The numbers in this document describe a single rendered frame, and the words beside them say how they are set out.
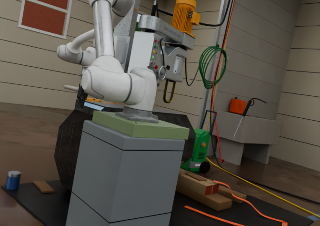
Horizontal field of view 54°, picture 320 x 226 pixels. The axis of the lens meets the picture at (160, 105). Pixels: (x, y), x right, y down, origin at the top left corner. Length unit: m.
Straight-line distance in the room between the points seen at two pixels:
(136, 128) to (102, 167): 0.26
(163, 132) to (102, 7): 0.76
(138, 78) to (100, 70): 0.20
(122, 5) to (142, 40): 1.09
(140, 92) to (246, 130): 4.08
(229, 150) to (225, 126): 0.44
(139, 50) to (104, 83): 1.55
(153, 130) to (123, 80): 0.28
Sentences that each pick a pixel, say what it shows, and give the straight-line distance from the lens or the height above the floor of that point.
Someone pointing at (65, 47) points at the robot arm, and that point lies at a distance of 2.26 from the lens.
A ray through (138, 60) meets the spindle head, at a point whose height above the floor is 1.26.
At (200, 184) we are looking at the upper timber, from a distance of 3.23.
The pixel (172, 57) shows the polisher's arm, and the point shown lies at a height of 1.39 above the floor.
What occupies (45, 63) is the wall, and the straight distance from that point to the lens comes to 8.80.
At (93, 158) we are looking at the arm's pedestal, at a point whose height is 0.64.
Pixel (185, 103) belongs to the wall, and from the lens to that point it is 9.37.
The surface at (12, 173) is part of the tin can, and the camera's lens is 2.87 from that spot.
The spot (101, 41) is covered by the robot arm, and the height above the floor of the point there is 1.22.
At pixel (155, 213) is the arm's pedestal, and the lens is 1.70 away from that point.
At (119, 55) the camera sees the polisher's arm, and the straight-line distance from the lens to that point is 3.60.
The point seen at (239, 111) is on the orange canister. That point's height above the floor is 0.90.
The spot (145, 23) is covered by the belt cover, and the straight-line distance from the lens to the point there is 3.01.
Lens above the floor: 1.04
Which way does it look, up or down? 3 degrees down
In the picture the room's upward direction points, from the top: 11 degrees clockwise
